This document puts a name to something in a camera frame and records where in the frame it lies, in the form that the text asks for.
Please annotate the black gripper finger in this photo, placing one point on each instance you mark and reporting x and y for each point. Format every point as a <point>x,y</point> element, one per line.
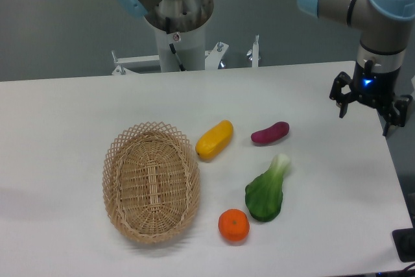
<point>395,111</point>
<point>342,99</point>

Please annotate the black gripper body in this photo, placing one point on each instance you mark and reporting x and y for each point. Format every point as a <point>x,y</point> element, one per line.
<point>375,90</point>

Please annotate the green bok choy vegetable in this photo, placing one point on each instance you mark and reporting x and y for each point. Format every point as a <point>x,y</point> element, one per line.
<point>264,194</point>

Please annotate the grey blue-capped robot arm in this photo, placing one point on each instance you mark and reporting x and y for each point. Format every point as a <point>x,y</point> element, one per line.
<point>385,27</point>

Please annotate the purple sweet potato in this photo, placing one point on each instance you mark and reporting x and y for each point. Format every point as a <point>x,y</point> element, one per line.
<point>271,134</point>

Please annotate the black device at table edge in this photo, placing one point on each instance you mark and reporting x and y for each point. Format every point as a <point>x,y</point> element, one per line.
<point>404,243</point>

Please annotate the yellow mango fruit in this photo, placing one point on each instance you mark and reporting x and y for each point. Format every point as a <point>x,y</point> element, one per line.
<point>215,140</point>

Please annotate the orange tangerine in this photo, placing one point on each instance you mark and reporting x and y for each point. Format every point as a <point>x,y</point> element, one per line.
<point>233,225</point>

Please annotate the woven wicker basket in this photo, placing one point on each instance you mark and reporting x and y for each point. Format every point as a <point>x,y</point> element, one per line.
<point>151,183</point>

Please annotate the white metal base frame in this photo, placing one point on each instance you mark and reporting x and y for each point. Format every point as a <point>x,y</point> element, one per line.
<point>214,59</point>

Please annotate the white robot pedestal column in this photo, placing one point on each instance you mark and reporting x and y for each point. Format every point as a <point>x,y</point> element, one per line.
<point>181,51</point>

